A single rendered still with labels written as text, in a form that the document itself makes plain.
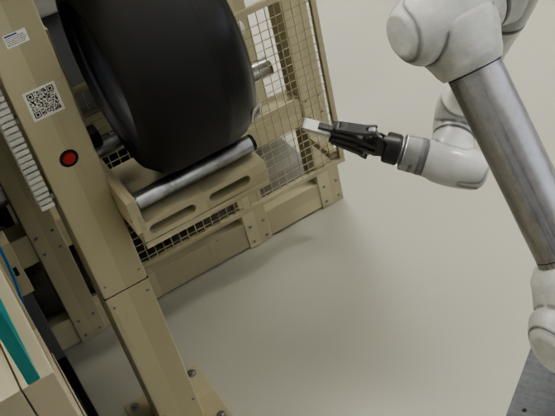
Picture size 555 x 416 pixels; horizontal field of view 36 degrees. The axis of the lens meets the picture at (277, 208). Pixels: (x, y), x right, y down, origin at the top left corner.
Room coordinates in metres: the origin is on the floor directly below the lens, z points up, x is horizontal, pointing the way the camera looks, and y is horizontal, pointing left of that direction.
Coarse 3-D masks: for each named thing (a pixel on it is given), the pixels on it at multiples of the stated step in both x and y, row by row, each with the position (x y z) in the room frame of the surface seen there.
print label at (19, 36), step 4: (24, 28) 1.72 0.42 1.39; (12, 32) 1.71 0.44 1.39; (16, 32) 1.71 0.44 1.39; (20, 32) 1.71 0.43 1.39; (24, 32) 1.72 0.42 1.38; (4, 36) 1.70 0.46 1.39; (8, 36) 1.70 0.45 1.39; (12, 36) 1.71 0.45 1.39; (16, 36) 1.71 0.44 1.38; (20, 36) 1.71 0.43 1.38; (24, 36) 1.71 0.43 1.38; (4, 40) 1.70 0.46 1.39; (8, 40) 1.70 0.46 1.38; (12, 40) 1.70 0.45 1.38; (16, 40) 1.71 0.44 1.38; (20, 40) 1.71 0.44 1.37; (24, 40) 1.71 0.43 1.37; (8, 44) 1.70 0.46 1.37; (12, 44) 1.70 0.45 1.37; (16, 44) 1.71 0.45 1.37; (8, 48) 1.70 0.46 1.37
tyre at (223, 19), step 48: (96, 0) 1.74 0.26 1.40; (144, 0) 1.72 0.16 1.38; (192, 0) 1.73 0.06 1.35; (96, 48) 2.11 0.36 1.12; (144, 48) 1.65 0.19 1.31; (192, 48) 1.66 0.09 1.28; (240, 48) 1.71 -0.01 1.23; (96, 96) 1.99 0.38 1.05; (144, 96) 1.62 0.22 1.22; (192, 96) 1.63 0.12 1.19; (240, 96) 1.67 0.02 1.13; (144, 144) 1.67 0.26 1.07; (192, 144) 1.64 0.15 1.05
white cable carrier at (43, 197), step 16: (0, 96) 1.69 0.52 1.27; (0, 112) 1.68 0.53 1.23; (0, 128) 1.70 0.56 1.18; (16, 128) 1.69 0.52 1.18; (16, 144) 1.68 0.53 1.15; (16, 160) 1.71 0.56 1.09; (32, 160) 1.69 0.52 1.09; (32, 176) 1.68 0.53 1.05; (32, 192) 1.68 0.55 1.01; (48, 192) 1.69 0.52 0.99; (48, 208) 1.68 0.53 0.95
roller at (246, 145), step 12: (240, 144) 1.79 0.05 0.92; (252, 144) 1.79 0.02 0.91; (216, 156) 1.77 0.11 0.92; (228, 156) 1.77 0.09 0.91; (240, 156) 1.78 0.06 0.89; (192, 168) 1.74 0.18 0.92; (204, 168) 1.74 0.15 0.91; (216, 168) 1.75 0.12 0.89; (168, 180) 1.72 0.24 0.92; (180, 180) 1.72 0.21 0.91; (192, 180) 1.73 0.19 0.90; (144, 192) 1.69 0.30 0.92; (156, 192) 1.69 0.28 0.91; (168, 192) 1.70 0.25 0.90; (144, 204) 1.68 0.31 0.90
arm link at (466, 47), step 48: (432, 0) 1.29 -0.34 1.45; (480, 0) 1.29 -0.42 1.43; (432, 48) 1.24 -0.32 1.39; (480, 48) 1.24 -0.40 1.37; (480, 96) 1.21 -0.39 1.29; (480, 144) 1.19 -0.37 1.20; (528, 144) 1.15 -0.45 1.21; (528, 192) 1.11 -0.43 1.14; (528, 240) 1.09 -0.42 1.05; (528, 336) 1.00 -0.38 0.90
